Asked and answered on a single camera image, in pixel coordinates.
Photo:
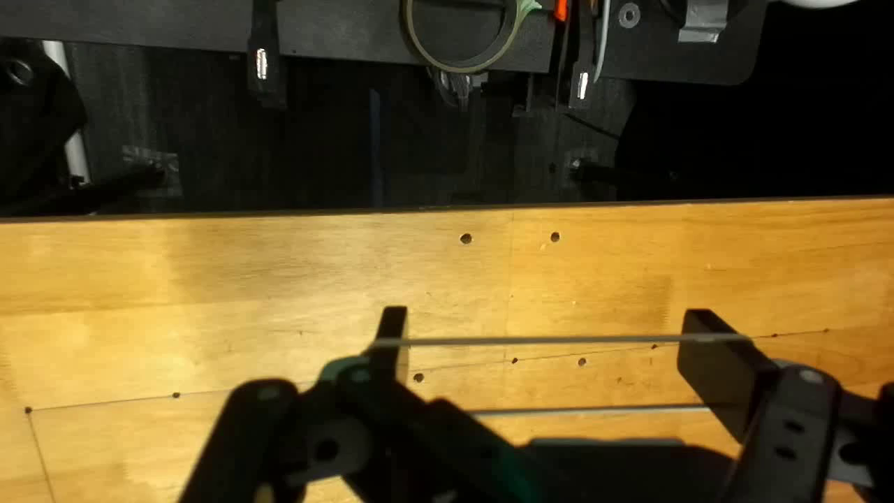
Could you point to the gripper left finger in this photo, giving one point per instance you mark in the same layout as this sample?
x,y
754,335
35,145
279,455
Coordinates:
x,y
391,447

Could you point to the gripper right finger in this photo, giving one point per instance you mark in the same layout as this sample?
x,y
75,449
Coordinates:
x,y
789,433

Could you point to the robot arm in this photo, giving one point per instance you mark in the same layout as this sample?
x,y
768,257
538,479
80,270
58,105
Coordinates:
x,y
814,3

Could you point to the roll of green tape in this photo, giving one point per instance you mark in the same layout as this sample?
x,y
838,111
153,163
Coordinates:
x,y
419,49

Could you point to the black clamp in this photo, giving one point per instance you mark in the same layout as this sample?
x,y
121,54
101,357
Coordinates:
x,y
264,63
582,77

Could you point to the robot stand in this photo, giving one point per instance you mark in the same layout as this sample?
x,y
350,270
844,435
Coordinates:
x,y
335,28

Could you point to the white pole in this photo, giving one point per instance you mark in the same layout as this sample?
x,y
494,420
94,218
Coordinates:
x,y
75,150

